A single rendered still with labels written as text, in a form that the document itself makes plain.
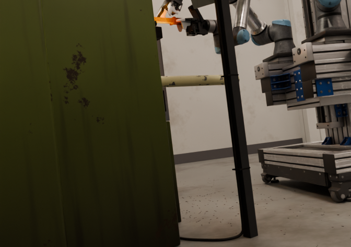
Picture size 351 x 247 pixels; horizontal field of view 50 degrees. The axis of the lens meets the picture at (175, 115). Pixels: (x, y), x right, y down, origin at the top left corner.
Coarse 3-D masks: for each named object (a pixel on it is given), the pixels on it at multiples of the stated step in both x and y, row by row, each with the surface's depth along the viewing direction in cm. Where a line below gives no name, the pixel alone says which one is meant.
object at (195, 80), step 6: (162, 78) 148; (168, 78) 150; (174, 78) 152; (180, 78) 153; (186, 78) 155; (192, 78) 156; (198, 78) 158; (204, 78) 160; (210, 78) 162; (216, 78) 164; (222, 78) 165; (162, 84) 148; (168, 84) 150; (174, 84) 152; (180, 84) 153; (186, 84) 155; (192, 84) 157; (198, 84) 159; (204, 84) 161; (210, 84) 163; (216, 84) 165; (222, 84) 167
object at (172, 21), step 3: (156, 18) 195; (159, 18) 196; (162, 18) 197; (165, 18) 198; (168, 18) 199; (171, 18) 200; (174, 18) 200; (177, 18) 202; (180, 18) 203; (159, 21) 196; (162, 21) 197; (165, 21) 198; (168, 21) 199; (171, 21) 200; (174, 21) 200; (171, 24) 202; (174, 24) 203; (177, 24) 204; (180, 24) 205
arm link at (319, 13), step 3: (315, 3) 196; (315, 6) 198; (339, 6) 192; (318, 9) 195; (336, 9) 191; (339, 9) 192; (318, 12) 196; (321, 12) 194; (324, 12) 192; (327, 12) 191; (330, 12) 191; (333, 12) 191; (318, 15) 196
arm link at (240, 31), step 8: (240, 0) 215; (248, 0) 215; (240, 8) 213; (248, 8) 214; (240, 16) 211; (248, 16) 214; (240, 24) 209; (240, 32) 206; (248, 32) 208; (240, 40) 206; (248, 40) 207
